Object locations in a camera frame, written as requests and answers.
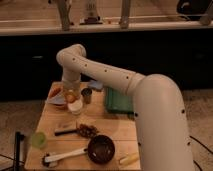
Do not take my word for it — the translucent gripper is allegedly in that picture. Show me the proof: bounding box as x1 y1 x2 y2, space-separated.
62 80 80 100

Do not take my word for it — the orange apple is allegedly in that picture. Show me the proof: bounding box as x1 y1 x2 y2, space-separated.
65 94 76 103

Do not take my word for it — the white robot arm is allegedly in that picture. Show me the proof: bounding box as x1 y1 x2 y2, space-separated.
56 44 195 171

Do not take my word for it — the metal cup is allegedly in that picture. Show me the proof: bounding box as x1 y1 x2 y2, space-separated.
81 88 92 104

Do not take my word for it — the white paper cup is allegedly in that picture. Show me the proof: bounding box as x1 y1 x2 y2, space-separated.
68 99 83 115

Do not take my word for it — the small green cup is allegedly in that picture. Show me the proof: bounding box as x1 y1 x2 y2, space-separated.
30 132 47 149

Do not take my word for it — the grey cloth in bowl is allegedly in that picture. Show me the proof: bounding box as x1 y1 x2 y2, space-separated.
46 94 66 105

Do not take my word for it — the orange bowl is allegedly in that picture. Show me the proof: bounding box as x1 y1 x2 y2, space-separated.
47 87 66 109

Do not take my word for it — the blue cloth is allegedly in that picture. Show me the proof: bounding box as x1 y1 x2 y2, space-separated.
88 80 103 91

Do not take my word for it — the pile of dark nuts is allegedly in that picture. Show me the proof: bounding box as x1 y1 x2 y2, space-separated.
77 124 99 138

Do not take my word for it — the green plastic tray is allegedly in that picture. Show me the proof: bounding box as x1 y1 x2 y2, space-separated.
105 87 133 114

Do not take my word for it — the dark purple bowl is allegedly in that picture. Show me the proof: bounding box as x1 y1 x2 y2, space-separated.
87 135 115 165

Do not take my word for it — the white toy on shelf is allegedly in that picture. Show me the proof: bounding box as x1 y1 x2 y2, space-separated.
80 0 101 25

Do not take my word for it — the black stand left of table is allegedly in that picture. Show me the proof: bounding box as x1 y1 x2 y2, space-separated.
13 132 25 171

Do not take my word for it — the yellow banana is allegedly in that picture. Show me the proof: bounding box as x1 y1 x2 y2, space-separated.
119 153 139 165

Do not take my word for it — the brown block with black handle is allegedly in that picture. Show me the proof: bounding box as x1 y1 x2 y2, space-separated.
54 122 77 136

